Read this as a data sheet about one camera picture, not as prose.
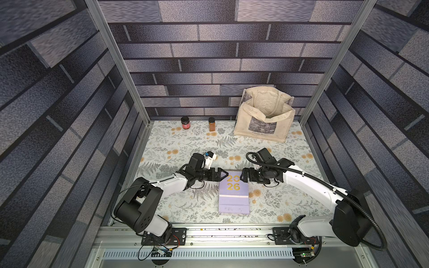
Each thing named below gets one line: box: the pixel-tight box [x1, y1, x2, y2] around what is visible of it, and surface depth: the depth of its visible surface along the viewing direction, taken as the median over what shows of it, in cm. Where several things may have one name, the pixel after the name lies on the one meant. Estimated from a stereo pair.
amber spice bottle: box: [208, 116, 216, 132], surface depth 112 cm
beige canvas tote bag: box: [233, 85, 296, 143], surface depth 103 cm
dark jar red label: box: [180, 116, 191, 130], surface depth 115 cm
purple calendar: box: [218, 170, 250, 215], surface depth 83 cm
